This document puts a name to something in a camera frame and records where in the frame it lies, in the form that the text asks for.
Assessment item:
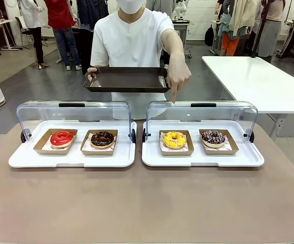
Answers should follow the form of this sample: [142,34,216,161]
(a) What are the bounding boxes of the white printed paper liner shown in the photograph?
[82,138,117,152]
[160,134,189,153]
[207,136,233,151]
[43,141,73,151]

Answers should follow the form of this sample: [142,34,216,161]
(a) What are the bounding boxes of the plain chocolate glazed donut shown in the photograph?
[90,130,114,149]

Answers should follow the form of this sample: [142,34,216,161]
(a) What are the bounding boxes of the brown cardboard donut box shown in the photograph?
[33,129,78,156]
[158,130,195,157]
[80,129,119,156]
[199,129,240,156]

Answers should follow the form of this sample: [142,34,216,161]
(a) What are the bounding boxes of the dark brown serving tray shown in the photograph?
[82,66,172,94]

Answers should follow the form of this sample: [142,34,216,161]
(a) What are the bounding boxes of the yellow glazed donut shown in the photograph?
[163,131,187,149]

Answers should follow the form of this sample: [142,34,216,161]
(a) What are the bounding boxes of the person's left forearm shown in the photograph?
[160,28,187,58]

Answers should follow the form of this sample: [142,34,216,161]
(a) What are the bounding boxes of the person in white coat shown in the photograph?
[18,0,47,70]

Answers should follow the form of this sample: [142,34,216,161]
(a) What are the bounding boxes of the red glazed donut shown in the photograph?
[50,130,75,149]

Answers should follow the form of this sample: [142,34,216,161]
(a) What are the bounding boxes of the person in red top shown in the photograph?
[44,0,83,71]

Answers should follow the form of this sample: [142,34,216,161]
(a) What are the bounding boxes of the person in navy jacket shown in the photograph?
[72,0,109,75]

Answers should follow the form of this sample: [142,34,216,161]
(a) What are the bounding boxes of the person in white t-shirt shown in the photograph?
[90,0,175,120]

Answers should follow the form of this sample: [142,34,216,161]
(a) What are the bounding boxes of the person in grey hoodie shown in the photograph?
[146,0,175,18]

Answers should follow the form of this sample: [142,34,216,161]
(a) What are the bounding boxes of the chocolate donut with sprinkles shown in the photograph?
[200,130,226,148]

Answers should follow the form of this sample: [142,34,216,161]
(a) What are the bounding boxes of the person in grey skirt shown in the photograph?
[257,0,282,58]

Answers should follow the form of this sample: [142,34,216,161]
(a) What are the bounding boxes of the person's right hand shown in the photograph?
[85,66,99,83]

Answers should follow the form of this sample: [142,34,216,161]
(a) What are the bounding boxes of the person's left hand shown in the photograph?
[166,53,192,104]

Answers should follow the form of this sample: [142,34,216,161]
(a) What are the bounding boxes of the clear plastic display lid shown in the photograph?
[142,101,258,143]
[16,101,137,144]

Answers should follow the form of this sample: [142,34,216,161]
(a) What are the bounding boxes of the black office chair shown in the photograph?
[14,16,36,50]

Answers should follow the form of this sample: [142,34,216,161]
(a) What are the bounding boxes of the white plastic display tray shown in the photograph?
[8,119,138,169]
[141,119,266,168]

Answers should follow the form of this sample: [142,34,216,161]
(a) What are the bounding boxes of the white face mask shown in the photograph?
[117,0,145,15]

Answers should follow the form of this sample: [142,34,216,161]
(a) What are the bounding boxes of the grey metal workbench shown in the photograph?
[173,19,193,59]

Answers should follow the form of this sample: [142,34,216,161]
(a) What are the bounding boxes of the small white background robot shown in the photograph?
[174,0,188,20]

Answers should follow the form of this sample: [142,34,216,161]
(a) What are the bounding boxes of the black backpack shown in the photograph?
[204,25,215,47]

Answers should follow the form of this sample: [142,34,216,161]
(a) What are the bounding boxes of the teal hanging garment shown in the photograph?
[217,12,233,38]

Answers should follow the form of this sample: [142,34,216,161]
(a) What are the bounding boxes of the orange hanging trousers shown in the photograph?
[221,32,240,56]

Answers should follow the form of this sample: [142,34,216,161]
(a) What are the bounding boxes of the beige hanging garment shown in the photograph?
[229,0,254,38]

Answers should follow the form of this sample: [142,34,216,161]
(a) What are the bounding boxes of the large white table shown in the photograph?
[201,55,294,139]

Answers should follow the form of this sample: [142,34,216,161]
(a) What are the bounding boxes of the black clamped pole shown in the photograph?
[249,0,268,59]

